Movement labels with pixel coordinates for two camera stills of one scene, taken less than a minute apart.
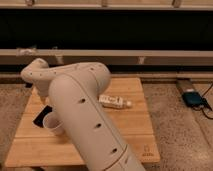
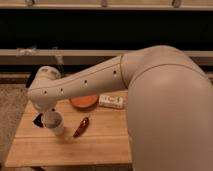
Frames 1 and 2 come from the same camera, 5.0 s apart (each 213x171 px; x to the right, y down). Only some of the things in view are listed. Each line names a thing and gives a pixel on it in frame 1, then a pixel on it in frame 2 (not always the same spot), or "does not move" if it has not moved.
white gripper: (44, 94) to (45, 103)
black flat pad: (39, 119) does not move
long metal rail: (20, 57) does not move
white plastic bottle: (113, 101) does not move
